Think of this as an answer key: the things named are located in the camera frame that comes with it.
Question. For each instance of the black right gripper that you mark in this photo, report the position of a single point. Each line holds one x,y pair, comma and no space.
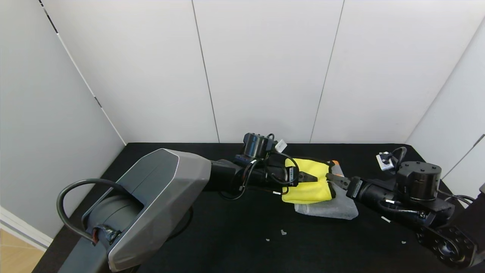
352,187

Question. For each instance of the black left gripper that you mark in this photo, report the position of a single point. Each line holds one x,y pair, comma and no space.
292,174

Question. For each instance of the yellow towel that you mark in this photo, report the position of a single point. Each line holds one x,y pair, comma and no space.
307,182

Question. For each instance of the grey towel with orange marks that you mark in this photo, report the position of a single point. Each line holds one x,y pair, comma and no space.
333,208

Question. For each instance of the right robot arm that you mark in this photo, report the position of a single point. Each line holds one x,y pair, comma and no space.
424,197

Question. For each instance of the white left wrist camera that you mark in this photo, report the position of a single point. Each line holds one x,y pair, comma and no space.
281,145

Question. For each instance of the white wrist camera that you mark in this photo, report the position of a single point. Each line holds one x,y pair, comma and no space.
384,161
281,145

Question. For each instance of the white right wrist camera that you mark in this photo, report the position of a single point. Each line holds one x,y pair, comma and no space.
384,161

